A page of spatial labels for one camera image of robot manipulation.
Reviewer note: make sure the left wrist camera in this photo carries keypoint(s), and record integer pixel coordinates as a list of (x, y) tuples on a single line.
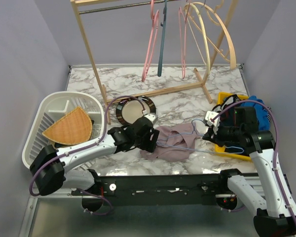
[(152, 118)]

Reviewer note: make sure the teal plastic hanger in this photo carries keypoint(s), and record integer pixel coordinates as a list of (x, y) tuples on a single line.
[(163, 25)]

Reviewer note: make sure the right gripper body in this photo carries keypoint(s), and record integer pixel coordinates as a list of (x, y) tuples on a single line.
[(222, 133)]

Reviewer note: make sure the wooden curved hanger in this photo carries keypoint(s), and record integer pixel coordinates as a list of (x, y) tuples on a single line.
[(230, 57)]

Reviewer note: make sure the yellow plastic bin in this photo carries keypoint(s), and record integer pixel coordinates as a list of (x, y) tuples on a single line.
[(230, 152)]

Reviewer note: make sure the wooden clothes rack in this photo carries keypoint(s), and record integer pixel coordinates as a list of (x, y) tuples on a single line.
[(201, 83)]

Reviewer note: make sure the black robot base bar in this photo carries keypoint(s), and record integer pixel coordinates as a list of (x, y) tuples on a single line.
[(156, 190)]

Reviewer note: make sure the white plastic dish rack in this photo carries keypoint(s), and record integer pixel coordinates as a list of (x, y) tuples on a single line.
[(52, 108)]

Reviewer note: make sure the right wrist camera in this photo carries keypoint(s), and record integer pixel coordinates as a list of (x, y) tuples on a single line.
[(212, 120)]

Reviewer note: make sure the blue garment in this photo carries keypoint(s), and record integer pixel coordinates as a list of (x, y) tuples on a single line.
[(262, 115)]

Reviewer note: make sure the thin pink hanger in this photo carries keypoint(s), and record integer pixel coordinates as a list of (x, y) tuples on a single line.
[(182, 29)]

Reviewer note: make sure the striped black white garment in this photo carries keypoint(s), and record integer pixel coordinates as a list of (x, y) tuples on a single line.
[(226, 102)]

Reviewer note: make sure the mauve tank top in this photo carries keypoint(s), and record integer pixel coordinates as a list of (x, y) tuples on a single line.
[(174, 143)]

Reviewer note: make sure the pink plastic hanger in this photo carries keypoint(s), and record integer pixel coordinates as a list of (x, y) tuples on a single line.
[(154, 15)]

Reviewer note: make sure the light blue wire hanger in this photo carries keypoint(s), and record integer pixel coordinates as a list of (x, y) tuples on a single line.
[(163, 142)]

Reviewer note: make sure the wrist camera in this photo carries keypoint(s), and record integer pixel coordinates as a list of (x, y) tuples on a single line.
[(212, 120), (152, 118)]

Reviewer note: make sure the dark rimmed ceramic plate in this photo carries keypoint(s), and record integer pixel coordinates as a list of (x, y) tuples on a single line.
[(129, 110)]

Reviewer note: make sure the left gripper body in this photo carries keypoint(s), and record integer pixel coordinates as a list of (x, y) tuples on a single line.
[(145, 143)]

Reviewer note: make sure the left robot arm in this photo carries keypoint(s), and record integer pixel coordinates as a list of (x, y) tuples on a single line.
[(51, 167)]

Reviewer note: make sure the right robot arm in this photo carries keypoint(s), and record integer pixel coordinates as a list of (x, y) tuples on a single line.
[(274, 213)]

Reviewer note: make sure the cream plastic hanger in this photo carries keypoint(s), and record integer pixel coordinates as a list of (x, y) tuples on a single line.
[(189, 7)]

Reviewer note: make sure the woven wicker fan tray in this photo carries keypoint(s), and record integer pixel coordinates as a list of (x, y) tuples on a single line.
[(72, 129)]

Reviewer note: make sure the dark navy garment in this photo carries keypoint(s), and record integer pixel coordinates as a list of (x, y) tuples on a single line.
[(228, 118)]

